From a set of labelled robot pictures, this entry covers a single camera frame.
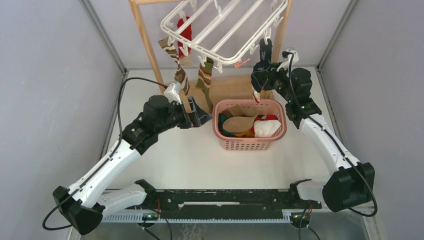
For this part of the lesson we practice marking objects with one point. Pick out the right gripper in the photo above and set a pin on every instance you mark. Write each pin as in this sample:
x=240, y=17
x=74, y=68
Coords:
x=266, y=80

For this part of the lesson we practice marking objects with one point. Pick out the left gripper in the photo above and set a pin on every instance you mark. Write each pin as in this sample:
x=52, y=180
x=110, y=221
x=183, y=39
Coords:
x=189, y=120

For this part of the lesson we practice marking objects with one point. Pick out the navy blue sock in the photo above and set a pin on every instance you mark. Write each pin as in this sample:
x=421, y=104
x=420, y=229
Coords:
x=265, y=57

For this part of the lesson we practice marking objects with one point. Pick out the olive orange striped sock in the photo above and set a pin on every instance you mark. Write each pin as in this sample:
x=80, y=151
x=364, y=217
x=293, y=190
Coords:
x=204, y=80

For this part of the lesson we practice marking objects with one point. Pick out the tan brown sock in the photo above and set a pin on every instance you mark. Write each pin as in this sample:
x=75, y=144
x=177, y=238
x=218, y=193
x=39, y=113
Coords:
x=241, y=118

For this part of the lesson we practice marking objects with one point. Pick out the white plastic clip hanger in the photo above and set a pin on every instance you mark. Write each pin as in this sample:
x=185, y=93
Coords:
x=223, y=30

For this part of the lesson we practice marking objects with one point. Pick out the dark green sock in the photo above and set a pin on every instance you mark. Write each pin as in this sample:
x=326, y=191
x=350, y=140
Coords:
x=220, y=123

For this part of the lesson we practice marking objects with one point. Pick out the red santa sock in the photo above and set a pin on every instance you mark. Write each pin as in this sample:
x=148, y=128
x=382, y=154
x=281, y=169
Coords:
x=266, y=118

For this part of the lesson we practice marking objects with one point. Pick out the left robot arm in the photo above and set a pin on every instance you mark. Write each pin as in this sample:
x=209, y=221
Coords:
x=84, y=203

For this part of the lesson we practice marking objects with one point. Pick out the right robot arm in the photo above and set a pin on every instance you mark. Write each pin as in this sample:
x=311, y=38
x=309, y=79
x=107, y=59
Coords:
x=350, y=185

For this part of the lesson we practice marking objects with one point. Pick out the wooden hanger stand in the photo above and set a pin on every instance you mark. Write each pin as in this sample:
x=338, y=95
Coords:
x=237, y=87

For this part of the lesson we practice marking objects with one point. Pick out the pink laundry basket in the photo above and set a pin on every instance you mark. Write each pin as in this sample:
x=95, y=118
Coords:
x=265, y=107

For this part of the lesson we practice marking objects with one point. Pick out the mustard yellow sock in basket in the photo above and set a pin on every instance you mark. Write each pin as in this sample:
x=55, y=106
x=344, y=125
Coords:
x=246, y=134

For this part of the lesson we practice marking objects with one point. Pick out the red sock with face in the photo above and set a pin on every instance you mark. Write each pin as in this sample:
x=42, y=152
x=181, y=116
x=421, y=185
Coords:
x=186, y=33

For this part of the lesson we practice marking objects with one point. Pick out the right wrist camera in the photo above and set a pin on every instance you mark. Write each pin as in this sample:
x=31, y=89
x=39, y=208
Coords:
x=290, y=57

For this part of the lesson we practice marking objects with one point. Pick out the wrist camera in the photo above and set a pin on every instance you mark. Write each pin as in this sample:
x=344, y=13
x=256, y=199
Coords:
x=290, y=57
x=172, y=92

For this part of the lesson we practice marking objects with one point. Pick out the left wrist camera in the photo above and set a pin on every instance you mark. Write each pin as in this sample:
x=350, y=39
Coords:
x=172, y=92

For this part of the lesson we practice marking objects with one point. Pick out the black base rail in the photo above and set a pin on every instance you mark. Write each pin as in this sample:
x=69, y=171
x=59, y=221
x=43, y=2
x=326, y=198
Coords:
x=224, y=204

